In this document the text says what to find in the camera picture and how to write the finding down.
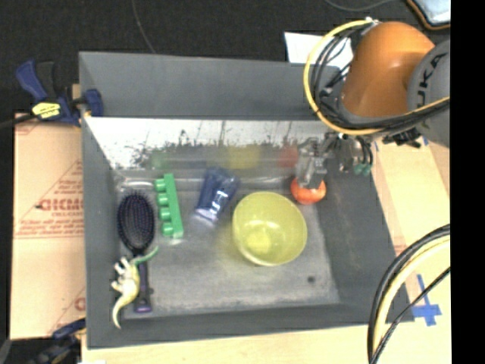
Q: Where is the pale green toy dinosaur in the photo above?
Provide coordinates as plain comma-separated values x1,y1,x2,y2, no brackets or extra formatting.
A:
110,245,160,330

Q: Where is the green studded building block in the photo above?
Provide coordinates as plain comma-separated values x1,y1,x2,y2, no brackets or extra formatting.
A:
153,172,185,240

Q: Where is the grey metal bin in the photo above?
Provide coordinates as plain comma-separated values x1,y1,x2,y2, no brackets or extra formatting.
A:
77,51,415,349

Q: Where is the orange toy fruit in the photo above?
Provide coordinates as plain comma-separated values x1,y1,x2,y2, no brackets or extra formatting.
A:
290,177,327,206

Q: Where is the yellow plastic bowl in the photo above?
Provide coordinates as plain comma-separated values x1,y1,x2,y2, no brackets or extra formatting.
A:
231,191,308,268

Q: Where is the brown cardboard board red print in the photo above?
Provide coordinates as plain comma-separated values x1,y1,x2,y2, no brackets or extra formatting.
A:
8,112,88,341

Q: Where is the purple hairbrush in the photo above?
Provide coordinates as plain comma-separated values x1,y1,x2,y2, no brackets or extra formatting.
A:
116,190,157,314

